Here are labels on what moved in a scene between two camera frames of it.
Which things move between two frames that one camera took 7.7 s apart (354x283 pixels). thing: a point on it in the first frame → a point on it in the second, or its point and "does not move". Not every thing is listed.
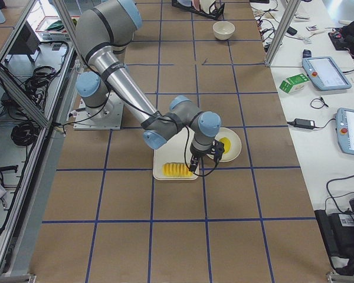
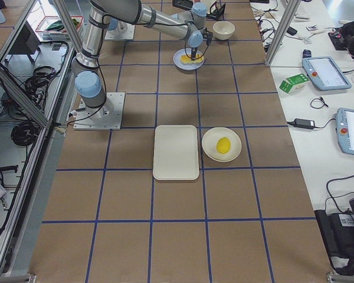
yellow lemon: x=227 y=144 does not move
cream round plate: x=235 y=142 does not move
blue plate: x=187 y=3 → x=180 y=65
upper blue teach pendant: x=324 y=72 does not move
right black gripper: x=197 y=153 → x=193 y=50
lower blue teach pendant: x=351 y=130 does not move
